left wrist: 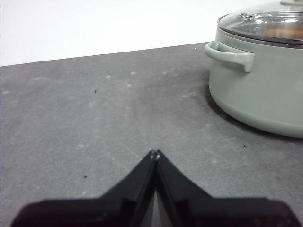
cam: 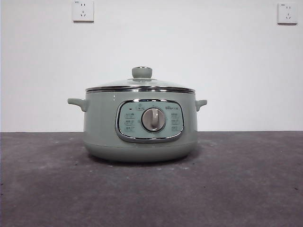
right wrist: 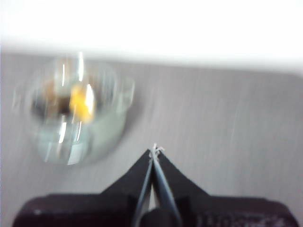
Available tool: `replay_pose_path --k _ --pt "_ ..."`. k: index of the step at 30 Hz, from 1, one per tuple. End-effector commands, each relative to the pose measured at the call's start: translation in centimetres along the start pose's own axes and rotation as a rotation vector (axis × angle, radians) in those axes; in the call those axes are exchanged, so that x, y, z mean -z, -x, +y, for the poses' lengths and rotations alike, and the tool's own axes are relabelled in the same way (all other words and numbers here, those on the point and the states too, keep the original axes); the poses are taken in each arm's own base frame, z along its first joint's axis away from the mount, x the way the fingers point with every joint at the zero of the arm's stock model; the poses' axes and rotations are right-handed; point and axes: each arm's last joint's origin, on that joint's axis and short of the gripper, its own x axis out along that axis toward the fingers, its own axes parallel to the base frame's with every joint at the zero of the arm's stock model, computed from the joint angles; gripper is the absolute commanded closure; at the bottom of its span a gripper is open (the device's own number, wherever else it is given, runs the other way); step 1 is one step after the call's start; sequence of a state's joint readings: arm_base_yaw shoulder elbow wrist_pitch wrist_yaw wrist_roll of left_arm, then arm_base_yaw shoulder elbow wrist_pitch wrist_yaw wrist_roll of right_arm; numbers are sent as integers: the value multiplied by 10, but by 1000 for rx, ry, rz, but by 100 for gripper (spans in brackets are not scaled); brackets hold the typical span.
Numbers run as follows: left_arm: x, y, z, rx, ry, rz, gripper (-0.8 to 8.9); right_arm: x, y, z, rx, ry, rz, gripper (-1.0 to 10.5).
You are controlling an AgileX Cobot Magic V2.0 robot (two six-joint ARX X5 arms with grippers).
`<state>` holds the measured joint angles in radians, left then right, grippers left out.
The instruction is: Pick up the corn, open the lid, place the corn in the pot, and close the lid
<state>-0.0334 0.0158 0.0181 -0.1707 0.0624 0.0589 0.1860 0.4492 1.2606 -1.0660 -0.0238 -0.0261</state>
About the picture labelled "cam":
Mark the glass lid with green knob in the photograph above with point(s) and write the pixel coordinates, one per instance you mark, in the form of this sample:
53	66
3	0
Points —
142	72

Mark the sage green electric cooking pot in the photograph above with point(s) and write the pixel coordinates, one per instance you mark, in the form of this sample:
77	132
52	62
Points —
101	123

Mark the white wall socket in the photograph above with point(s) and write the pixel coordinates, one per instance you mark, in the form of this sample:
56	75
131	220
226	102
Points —
287	13
83	11

